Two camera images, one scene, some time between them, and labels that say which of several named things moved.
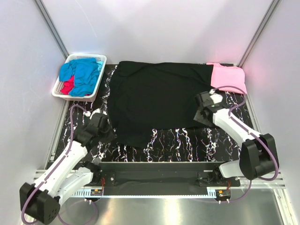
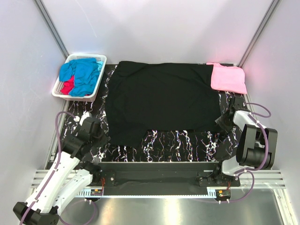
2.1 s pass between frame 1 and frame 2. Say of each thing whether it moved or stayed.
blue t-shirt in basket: stayed
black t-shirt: stayed
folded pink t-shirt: stayed
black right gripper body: moved
